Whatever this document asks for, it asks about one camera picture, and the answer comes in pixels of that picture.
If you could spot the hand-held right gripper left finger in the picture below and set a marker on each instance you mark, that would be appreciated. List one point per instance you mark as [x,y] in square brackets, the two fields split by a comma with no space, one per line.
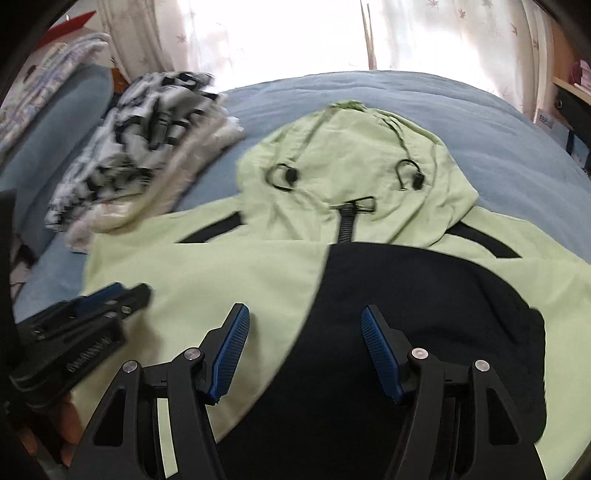
[231,350]

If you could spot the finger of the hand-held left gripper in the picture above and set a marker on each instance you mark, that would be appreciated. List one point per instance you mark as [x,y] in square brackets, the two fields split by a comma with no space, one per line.
[99,297]
[136,297]

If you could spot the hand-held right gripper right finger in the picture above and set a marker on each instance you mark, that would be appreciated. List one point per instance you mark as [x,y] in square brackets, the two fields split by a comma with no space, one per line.
[381,355]

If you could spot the green and black hooded jacket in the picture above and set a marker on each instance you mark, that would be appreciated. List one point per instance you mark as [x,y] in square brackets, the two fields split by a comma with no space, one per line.
[231,267]

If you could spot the black white patterned folded clothes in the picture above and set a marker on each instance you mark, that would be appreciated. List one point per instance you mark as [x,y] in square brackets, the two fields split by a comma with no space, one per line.
[138,207]

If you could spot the person's left hand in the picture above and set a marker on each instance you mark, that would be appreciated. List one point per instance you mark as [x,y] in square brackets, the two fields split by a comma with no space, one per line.
[69,420]

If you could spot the black white printed folded garment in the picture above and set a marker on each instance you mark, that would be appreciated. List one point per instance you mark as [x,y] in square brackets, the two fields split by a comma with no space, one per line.
[129,138]

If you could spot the grey-blue pillow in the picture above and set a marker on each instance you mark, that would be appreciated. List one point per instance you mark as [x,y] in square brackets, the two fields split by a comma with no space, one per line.
[60,124]

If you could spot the floral folded quilt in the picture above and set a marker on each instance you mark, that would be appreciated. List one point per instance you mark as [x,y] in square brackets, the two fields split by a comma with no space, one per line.
[41,78]

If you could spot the blue bed blanket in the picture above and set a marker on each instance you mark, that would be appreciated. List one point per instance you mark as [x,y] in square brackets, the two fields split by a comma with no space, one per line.
[461,115]

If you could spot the white leaf-print curtain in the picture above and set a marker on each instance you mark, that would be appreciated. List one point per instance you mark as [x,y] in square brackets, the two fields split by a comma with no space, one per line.
[184,37]

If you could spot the white cardboard box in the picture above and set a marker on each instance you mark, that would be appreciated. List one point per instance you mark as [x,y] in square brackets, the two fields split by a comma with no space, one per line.
[547,120]

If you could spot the stack of pink boxes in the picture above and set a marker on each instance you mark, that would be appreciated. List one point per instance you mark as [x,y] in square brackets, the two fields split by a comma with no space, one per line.
[581,74]

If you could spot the wooden bookshelf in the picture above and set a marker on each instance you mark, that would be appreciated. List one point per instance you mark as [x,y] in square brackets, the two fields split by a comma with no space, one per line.
[565,60]

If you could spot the red wall hanging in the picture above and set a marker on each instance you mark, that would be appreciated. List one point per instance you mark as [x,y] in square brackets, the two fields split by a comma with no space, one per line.
[69,27]

